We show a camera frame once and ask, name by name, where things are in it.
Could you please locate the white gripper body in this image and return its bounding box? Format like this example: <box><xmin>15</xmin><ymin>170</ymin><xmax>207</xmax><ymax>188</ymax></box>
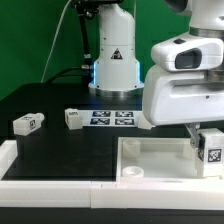
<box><xmin>142</xmin><ymin>34</ymin><xmax>224</xmax><ymax>126</ymax></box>

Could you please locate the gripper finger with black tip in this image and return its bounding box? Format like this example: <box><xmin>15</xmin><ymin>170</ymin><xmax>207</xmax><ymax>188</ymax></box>
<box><xmin>186</xmin><ymin>123</ymin><xmax>204</xmax><ymax>157</ymax></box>

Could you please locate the white square table top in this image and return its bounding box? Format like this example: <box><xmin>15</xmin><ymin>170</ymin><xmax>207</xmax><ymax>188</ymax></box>
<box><xmin>116</xmin><ymin>136</ymin><xmax>224</xmax><ymax>184</ymax></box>

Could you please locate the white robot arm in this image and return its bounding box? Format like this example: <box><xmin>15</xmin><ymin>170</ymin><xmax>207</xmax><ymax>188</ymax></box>
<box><xmin>89</xmin><ymin>0</ymin><xmax>224</xmax><ymax>130</ymax></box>

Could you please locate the fiducial marker sheet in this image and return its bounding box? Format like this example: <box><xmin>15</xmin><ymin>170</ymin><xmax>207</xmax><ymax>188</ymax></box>
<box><xmin>80</xmin><ymin>110</ymin><xmax>141</xmax><ymax>127</ymax></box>

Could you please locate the white U-shaped obstacle fence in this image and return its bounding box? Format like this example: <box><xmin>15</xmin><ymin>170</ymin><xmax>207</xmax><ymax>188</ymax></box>
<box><xmin>0</xmin><ymin>140</ymin><xmax>224</xmax><ymax>210</ymax></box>

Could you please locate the black cable bundle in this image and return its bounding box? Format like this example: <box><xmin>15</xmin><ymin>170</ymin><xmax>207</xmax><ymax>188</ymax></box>
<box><xmin>45</xmin><ymin>0</ymin><xmax>101</xmax><ymax>84</ymax></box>

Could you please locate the grey thin cable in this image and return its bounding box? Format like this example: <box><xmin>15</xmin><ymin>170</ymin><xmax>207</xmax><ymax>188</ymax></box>
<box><xmin>40</xmin><ymin>0</ymin><xmax>73</xmax><ymax>84</ymax></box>

